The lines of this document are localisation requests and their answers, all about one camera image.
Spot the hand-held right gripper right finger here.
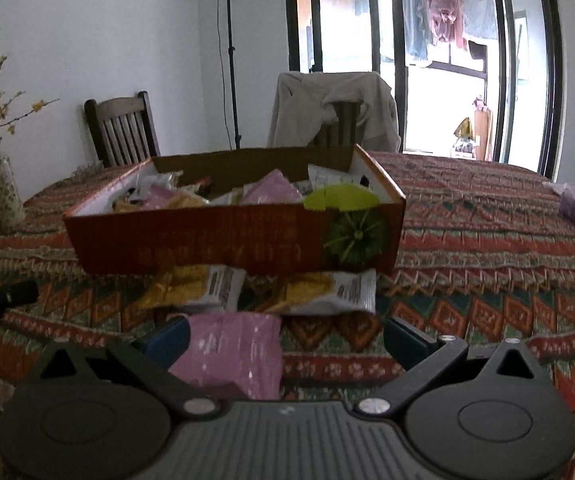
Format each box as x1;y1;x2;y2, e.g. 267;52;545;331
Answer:
352;316;561;418

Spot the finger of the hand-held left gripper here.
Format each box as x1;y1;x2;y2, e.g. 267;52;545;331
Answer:
0;280;40;327

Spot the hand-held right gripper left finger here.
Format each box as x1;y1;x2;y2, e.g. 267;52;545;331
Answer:
14;316;228;418

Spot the yellow white chip packet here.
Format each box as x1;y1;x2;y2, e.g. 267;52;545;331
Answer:
266;269;379;317
134;264;247;312

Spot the orange cardboard box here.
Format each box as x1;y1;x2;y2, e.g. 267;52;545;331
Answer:
62;143;407;277

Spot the small pink snack packet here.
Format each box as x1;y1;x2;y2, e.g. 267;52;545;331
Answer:
142;184;179;211

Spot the small white snack packet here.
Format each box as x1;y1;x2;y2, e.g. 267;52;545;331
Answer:
207;187;243;207

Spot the short green snack packet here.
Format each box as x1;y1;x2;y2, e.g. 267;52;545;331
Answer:
302;184;382;212

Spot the white yellow snack packet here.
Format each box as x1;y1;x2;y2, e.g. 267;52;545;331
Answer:
137;171;184;192

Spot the large white printed snack packet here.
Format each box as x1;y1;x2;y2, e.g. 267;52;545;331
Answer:
307;164;355;196

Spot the pink white-backed snack packet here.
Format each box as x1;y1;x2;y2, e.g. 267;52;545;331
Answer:
240;169;304;206

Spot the floral ceramic vase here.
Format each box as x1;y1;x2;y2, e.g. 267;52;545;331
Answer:
0;140;27;233

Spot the dark wooden chair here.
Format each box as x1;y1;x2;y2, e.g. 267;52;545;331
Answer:
84;91;162;168

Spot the chair under grey jacket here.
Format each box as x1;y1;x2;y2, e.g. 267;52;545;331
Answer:
317;102;363;147

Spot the brown balcony object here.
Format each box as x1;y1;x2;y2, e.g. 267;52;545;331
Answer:
472;96;494;161

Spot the chair with grey cloth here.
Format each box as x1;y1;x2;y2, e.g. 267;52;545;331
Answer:
266;71;402;153

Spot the black light stand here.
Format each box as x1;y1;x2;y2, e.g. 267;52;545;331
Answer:
214;0;245;151

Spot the blue hanging garment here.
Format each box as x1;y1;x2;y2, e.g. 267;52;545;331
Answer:
398;0;433;66

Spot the maroon hanging shirt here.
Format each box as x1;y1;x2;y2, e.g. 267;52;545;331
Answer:
430;0;468;51

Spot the grey-blue hanging shirt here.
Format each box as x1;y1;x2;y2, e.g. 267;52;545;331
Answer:
460;0;499;41

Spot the black sliding door frame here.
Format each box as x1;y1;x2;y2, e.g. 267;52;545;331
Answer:
283;0;565;181

